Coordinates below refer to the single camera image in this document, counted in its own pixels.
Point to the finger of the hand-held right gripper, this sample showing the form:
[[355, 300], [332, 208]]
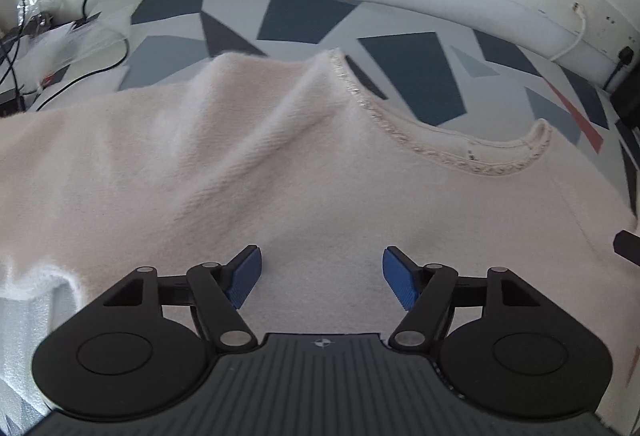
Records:
[[629, 245]]

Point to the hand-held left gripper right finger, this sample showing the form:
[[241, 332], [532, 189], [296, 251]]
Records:
[[400, 277]]

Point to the black wall plug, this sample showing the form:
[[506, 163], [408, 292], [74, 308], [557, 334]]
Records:
[[622, 59]]

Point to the crinkled clear plastic bag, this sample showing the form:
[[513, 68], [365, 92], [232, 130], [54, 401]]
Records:
[[42, 1]]

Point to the cream fleece sweater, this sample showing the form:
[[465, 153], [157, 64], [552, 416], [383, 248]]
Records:
[[250, 166]]

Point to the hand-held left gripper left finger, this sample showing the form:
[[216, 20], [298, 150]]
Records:
[[245, 276]]

